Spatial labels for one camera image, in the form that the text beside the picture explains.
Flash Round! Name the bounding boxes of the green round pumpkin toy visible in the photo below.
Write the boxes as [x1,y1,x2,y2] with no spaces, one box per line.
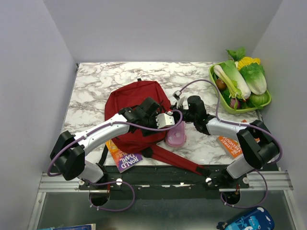
[247,93,269,109]

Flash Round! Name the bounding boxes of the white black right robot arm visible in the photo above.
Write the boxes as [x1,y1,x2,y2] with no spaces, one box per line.
[173,96,280,188]

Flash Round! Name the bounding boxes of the orange green Treehouse book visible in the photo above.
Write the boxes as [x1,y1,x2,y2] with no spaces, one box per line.
[215,119,261,161]

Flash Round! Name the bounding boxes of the green napa cabbage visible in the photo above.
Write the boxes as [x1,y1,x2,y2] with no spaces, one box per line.
[239,63,267,95]

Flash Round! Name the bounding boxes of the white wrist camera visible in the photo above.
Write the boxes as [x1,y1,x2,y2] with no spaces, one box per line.
[173,91,186,109]
[155,113,175,129]

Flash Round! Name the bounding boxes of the purple onion toy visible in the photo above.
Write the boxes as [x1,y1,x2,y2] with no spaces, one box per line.
[229,98,241,110]

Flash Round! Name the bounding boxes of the pink blue pencil case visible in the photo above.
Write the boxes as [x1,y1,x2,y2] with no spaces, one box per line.
[165,122,186,148]

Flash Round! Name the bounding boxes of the orange purple Roald Dahl book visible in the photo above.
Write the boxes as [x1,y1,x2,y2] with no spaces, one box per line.
[106,140,143,173]

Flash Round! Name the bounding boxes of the yellow corn toy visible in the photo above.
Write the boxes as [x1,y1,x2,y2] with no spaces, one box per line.
[236,57,261,70]

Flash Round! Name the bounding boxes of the red student backpack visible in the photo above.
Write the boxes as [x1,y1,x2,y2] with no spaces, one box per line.
[105,80,211,176]

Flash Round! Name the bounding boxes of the dark blue pencil case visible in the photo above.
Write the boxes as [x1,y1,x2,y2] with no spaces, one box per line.
[216,207,275,230]

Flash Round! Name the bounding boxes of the green leafy vegetable toy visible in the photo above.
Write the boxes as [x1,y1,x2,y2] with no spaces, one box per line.
[226,47,246,61]

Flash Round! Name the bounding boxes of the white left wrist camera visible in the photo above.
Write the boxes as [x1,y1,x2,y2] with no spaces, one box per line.
[155,113,175,129]

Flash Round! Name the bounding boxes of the blue book at bottom edge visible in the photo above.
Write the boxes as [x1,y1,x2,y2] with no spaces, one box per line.
[53,224,96,230]

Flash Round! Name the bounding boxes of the brown mushroom toy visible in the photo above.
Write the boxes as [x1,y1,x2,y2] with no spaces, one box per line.
[215,79,227,92]

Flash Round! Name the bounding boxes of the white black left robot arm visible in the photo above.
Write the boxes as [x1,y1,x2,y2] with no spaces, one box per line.
[50,97,165,189]

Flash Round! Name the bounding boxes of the aluminium rail frame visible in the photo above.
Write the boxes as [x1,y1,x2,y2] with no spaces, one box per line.
[38,171,294,193]

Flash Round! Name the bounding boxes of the white green bok choy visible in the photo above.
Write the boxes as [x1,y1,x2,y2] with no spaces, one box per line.
[213,60,251,101]

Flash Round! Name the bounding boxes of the green vegetable basket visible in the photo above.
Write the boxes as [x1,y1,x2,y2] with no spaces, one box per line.
[209,60,272,114]

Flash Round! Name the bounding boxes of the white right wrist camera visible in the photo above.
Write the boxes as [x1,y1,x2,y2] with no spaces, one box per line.
[173,91,186,109]

